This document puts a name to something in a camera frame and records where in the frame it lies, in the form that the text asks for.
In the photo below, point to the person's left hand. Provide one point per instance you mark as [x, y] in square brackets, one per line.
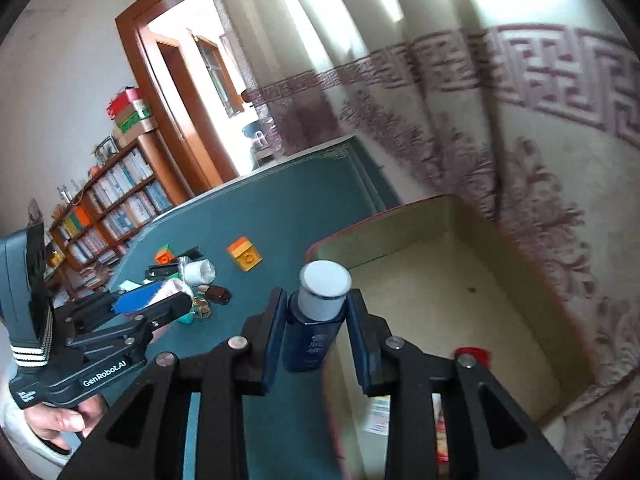
[55, 417]

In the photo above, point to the black chair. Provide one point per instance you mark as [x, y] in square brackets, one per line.
[250, 129]

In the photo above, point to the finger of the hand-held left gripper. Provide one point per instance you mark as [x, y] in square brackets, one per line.
[135, 299]
[170, 307]

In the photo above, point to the wooden bookshelf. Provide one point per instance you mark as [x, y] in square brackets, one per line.
[167, 175]

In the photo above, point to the green box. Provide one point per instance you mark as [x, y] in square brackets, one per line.
[134, 119]

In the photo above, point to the wooden door frame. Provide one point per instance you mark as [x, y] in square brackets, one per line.
[150, 5]

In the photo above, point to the green orange toy block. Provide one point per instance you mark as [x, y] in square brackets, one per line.
[164, 257]

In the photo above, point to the photo frame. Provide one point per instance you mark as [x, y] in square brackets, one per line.
[106, 148]

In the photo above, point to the white plastic piece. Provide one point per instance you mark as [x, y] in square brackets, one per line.
[130, 285]

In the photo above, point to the red toy block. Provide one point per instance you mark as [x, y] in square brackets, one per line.
[472, 355]

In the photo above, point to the small brown bottle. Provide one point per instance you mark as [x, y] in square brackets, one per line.
[219, 295]

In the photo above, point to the glazed wooden door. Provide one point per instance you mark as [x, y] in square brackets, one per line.
[225, 80]

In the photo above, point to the white roll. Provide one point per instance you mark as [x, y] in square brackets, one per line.
[200, 271]

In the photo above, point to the black rectangular bar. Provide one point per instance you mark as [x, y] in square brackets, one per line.
[187, 253]

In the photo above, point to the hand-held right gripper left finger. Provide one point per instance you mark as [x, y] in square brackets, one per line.
[274, 340]

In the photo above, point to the orange yellow toy block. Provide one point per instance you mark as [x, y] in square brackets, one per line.
[245, 257]

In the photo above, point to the brown cardboard box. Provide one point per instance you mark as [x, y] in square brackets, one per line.
[137, 135]

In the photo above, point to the white patterned curtain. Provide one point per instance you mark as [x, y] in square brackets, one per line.
[450, 110]

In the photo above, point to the pink-rimmed cardboard box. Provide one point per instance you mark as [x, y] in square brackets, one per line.
[450, 280]

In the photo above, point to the solid wooden door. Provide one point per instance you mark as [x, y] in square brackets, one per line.
[185, 125]

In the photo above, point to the black folding comb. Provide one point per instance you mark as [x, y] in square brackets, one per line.
[161, 272]

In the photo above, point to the rows of books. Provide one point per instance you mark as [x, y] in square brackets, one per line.
[125, 180]

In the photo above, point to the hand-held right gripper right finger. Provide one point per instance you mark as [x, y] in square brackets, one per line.
[359, 345]

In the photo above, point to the person's left forearm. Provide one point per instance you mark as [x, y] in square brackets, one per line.
[20, 440]

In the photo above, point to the printed paper card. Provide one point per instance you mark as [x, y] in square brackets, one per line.
[378, 415]

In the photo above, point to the blue bottle white cap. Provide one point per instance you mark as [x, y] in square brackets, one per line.
[320, 290]

